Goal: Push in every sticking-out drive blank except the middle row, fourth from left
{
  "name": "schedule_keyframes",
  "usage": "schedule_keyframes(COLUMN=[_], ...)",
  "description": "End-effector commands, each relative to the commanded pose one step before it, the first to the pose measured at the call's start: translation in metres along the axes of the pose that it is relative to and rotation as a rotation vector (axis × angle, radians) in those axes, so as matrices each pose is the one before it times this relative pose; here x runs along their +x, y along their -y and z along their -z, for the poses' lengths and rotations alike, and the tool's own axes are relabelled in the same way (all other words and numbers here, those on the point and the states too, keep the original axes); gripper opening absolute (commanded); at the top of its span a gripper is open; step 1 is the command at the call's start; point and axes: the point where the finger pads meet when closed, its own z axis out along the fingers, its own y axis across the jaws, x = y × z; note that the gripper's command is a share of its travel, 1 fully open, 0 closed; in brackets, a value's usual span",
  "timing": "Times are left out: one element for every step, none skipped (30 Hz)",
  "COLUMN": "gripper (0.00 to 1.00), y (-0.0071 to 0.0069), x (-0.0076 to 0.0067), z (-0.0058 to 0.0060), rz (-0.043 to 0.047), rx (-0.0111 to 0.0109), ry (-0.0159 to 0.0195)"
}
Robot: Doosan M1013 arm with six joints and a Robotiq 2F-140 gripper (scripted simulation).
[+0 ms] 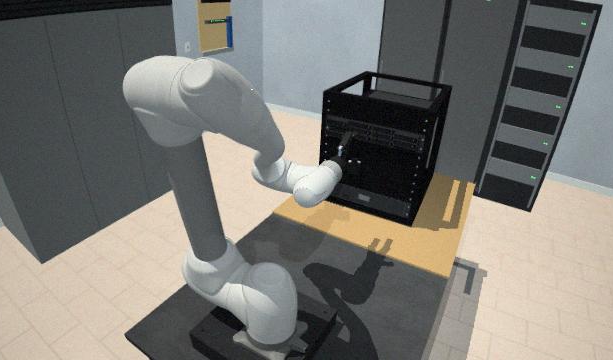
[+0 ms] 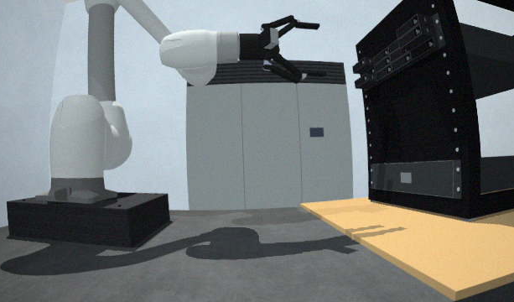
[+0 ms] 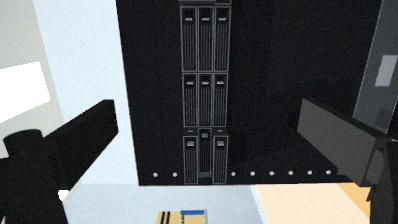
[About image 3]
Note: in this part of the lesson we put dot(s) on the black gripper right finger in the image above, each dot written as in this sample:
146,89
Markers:
364,154

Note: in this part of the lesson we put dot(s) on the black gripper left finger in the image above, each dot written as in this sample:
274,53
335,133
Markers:
39,167

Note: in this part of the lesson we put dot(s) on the tan wooden board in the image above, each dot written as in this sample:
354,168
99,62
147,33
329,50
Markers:
357,195

